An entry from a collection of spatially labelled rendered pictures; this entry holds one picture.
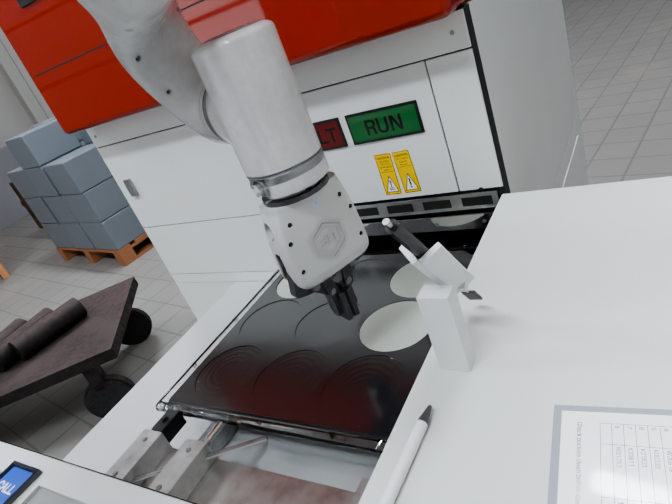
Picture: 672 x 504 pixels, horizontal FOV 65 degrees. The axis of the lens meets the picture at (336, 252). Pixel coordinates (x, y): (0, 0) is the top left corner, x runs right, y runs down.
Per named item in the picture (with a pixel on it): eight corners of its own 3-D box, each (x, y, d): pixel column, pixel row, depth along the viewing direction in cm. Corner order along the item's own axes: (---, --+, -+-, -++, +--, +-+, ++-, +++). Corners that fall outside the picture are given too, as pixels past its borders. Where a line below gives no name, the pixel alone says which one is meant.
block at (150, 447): (155, 442, 68) (144, 427, 67) (172, 447, 67) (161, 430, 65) (109, 497, 63) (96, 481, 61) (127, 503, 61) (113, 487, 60)
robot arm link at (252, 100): (228, 176, 57) (272, 181, 50) (170, 54, 51) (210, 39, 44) (287, 142, 61) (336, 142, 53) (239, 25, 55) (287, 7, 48)
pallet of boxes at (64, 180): (197, 215, 447) (130, 89, 398) (126, 266, 401) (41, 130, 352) (130, 217, 520) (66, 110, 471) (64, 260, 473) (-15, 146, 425)
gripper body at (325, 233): (268, 206, 51) (310, 298, 56) (347, 158, 55) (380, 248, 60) (236, 197, 57) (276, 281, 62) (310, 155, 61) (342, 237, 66)
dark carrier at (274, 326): (294, 261, 97) (293, 258, 96) (479, 252, 77) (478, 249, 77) (170, 403, 72) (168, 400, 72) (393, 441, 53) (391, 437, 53)
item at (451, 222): (290, 268, 106) (271, 228, 101) (514, 260, 81) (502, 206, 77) (286, 273, 104) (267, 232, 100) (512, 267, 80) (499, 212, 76)
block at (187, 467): (197, 453, 64) (186, 436, 63) (217, 458, 62) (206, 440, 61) (152, 512, 58) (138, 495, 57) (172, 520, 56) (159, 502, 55)
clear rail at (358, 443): (163, 405, 73) (158, 398, 73) (408, 449, 52) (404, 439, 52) (156, 413, 72) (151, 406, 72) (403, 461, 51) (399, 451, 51)
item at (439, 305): (452, 329, 54) (417, 216, 48) (490, 331, 51) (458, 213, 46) (434, 372, 49) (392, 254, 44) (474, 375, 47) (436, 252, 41)
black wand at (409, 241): (393, 228, 38) (395, 212, 39) (376, 229, 39) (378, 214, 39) (482, 304, 54) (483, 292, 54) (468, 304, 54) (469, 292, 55)
